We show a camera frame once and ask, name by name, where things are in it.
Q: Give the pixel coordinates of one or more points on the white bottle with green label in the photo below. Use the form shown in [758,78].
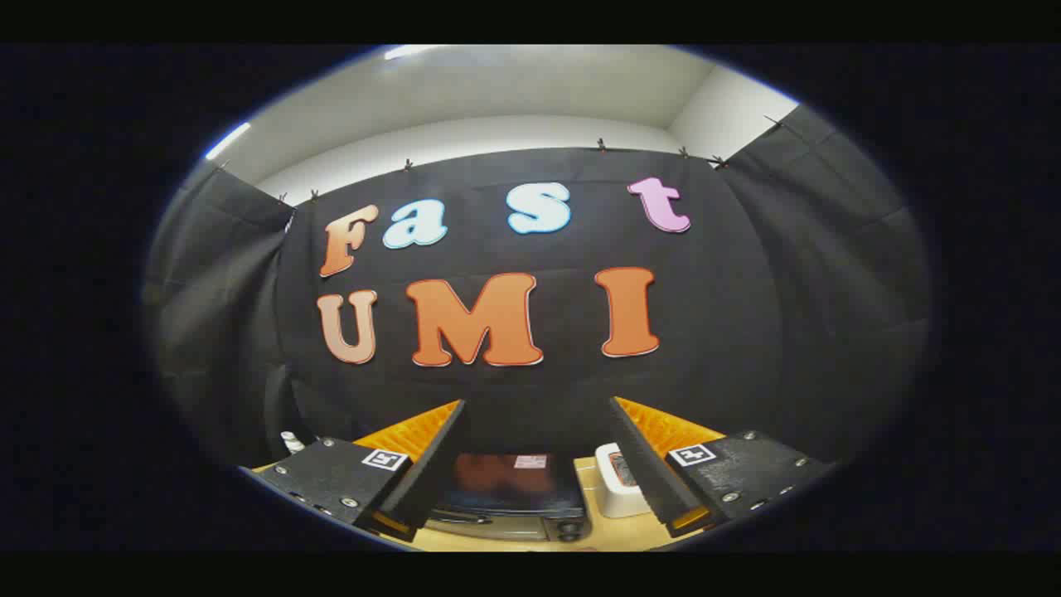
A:
[292,442]

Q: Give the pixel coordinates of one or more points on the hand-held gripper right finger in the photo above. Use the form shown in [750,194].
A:
[642,464]

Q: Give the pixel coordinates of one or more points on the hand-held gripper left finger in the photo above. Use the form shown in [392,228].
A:
[435,473]

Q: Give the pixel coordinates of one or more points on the ceiling light strip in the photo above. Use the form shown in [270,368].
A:
[228,141]
[408,51]

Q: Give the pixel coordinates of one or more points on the black toaster oven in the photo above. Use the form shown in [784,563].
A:
[506,497]

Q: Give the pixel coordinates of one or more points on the white pop-up toaster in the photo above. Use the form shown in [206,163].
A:
[617,497]

